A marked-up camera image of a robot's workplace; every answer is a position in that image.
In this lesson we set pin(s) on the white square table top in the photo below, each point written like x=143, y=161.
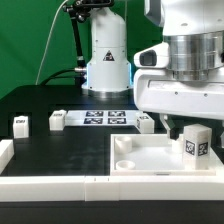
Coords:
x=154, y=155

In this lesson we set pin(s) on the white U-shaped fence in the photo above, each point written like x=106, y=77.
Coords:
x=104, y=188

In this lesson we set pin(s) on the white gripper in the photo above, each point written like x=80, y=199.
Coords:
x=155, y=90

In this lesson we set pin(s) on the white marker sheet with tags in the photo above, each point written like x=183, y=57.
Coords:
x=100, y=118

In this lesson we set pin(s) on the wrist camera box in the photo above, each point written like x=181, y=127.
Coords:
x=153, y=57

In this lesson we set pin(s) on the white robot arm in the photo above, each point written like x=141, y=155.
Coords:
x=183, y=75

